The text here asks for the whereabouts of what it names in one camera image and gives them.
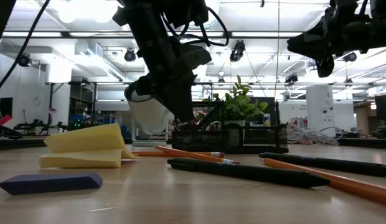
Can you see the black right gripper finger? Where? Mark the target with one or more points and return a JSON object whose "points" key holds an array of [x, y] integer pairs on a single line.
{"points": [[308, 46]]}

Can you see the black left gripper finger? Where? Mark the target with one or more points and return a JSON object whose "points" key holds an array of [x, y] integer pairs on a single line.
{"points": [[182, 105]]}

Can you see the orange pencil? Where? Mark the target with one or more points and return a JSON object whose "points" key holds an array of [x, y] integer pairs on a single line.
{"points": [[351, 186], [149, 153], [193, 154]]}

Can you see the black pen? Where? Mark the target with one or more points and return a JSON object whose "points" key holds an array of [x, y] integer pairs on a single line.
{"points": [[330, 164], [242, 171]]}

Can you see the yellow sticky note pad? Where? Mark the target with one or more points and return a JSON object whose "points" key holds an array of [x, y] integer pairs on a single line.
{"points": [[84, 140]]}

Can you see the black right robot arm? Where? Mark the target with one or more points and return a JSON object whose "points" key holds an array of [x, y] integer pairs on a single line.
{"points": [[379, 31]]}

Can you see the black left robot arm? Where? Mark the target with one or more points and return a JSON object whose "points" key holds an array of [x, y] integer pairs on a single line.
{"points": [[149, 31]]}

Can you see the black background robot arm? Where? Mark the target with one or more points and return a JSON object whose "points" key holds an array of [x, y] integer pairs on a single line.
{"points": [[40, 126]]}

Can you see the black mesh desk organizer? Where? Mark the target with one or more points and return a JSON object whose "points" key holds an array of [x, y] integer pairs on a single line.
{"points": [[230, 143]]}

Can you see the black ceiling spotlight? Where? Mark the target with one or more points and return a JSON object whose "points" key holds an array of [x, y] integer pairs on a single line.
{"points": [[350, 57], [130, 56], [237, 51], [25, 60], [291, 78]]}

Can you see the white pillar with devices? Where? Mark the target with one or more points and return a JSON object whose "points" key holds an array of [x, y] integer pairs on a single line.
{"points": [[320, 105]]}

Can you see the green plant in white pot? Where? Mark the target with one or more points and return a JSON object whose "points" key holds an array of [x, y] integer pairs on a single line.
{"points": [[242, 105]]}

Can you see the dark background monitor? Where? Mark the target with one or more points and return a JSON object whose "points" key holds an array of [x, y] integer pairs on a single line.
{"points": [[384, 105]]}

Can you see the yellow can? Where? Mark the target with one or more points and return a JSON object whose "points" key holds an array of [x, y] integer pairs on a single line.
{"points": [[267, 120]]}

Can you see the blue eraser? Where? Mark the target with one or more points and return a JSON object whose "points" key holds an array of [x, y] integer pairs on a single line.
{"points": [[49, 183]]}

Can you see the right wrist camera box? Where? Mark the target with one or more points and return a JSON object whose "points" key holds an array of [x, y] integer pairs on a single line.
{"points": [[325, 67]]}

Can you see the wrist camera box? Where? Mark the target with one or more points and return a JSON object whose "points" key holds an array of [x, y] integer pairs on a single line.
{"points": [[196, 57], [325, 67]]}

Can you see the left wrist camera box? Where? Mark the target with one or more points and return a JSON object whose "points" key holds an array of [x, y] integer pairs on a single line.
{"points": [[196, 57]]}

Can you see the white round camera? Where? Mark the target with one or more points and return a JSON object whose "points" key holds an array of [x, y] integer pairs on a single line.
{"points": [[149, 118]]}

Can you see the dark wall screen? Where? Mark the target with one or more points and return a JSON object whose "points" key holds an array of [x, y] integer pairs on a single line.
{"points": [[3, 108]]}

